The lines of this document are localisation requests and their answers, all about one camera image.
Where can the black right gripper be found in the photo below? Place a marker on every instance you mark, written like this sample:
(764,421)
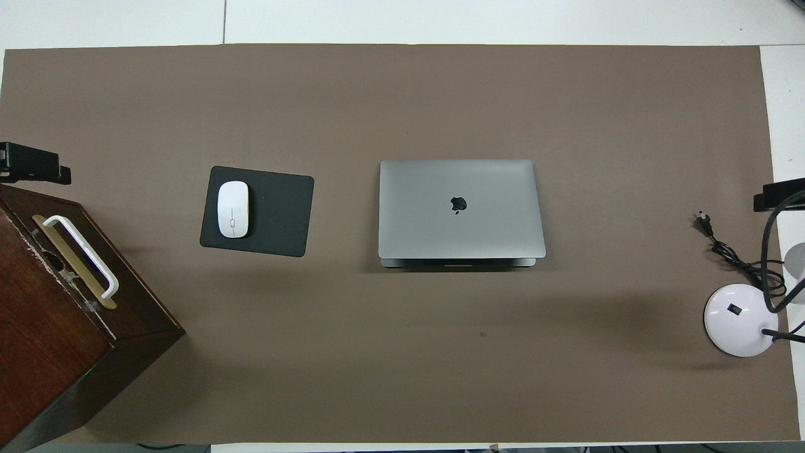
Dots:
(786,187)

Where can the brown table mat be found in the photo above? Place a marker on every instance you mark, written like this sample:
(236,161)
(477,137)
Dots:
(188,107)

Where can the grey aluminium laptop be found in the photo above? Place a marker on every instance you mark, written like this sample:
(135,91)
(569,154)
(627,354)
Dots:
(459,207)

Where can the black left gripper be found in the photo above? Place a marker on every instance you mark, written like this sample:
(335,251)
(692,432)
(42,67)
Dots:
(25,160)

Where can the white desk lamp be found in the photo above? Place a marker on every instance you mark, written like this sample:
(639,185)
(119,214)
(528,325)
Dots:
(739,321)

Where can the black mouse pad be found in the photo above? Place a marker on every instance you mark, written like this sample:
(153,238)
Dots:
(277,214)

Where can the dark brown wooden box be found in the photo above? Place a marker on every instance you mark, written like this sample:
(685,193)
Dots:
(44,352)

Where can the white computer mouse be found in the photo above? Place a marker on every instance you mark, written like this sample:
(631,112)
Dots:
(233,209)

